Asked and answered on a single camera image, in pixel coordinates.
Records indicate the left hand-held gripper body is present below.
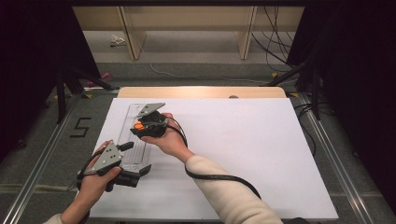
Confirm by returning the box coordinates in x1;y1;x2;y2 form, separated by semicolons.
92;142;142;192

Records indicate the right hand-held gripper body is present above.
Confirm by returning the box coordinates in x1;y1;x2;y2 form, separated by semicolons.
136;102;169;139

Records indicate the black metal stand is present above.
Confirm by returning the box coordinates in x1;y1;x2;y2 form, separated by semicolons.
55;64;120;125
267;62;321;120

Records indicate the left hand-held gripper black cable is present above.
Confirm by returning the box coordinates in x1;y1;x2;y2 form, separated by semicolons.
75;147;107;191

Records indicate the light wooden shelf unit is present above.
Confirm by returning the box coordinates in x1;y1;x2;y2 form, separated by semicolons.
73;6;305;61

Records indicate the clear plastic tray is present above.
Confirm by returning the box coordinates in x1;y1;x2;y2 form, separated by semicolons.
116;103;157;172

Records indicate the hand-held gripper black cable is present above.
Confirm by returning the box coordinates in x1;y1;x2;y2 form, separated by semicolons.
75;147;107;191
166;116;263;200

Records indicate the white table sheet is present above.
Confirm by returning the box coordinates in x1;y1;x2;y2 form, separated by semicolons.
74;97;340;220

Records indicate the black curtain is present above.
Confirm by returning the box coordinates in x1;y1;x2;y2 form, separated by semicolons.
0;0;101;157
286;0;396;213

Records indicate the person's left hand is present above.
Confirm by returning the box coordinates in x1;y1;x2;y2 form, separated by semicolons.
75;139;122;204

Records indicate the right hand-held gripper black cable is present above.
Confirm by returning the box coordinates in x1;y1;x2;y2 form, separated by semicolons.
166;116;263;200

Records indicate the light wooden table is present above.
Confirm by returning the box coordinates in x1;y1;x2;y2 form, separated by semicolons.
117;86;288;99

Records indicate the metal floor rail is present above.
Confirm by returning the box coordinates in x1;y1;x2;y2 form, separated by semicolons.
297;92;373;224
1;88;120;224

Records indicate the person's right hand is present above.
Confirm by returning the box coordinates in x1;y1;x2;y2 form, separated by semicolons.
140;112;196;164

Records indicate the pink item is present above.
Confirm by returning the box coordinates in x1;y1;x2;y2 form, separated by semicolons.
85;71;113;88

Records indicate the bundle of black cables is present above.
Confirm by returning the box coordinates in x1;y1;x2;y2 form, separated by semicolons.
251;6;297;73

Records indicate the white crumpled item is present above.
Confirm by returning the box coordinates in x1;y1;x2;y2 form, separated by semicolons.
109;34;126;48

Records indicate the black floor cable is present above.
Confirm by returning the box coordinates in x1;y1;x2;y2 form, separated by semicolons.
293;102;335;158

